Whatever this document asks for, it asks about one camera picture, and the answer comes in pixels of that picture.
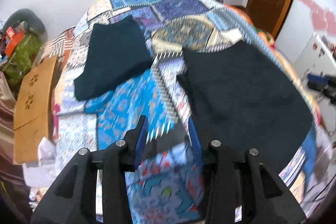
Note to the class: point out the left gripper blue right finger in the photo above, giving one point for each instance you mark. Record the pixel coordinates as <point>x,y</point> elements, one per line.
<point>200,150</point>

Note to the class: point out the green storage box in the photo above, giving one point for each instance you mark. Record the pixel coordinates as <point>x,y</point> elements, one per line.
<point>22,58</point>

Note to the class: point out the pink brown curtain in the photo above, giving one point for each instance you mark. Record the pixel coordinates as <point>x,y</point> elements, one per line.
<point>11,174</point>

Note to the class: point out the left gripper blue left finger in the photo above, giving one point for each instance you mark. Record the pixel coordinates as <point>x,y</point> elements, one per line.
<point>136,142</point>

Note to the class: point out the black pants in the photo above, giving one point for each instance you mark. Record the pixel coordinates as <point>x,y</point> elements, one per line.
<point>239,97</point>

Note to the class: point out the grey neck pillow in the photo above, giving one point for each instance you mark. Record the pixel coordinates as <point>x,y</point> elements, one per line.
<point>28,19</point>

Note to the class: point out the white cloth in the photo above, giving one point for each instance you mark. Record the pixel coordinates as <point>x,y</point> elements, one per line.
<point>41,173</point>

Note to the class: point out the colourful patchwork bedsheet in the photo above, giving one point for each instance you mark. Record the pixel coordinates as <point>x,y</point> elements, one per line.
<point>168,185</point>

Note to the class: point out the folded dark teal garment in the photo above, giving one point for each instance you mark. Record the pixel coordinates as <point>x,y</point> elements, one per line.
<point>117,52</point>

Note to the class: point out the orange box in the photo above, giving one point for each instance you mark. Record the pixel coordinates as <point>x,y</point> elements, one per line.
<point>14,39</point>

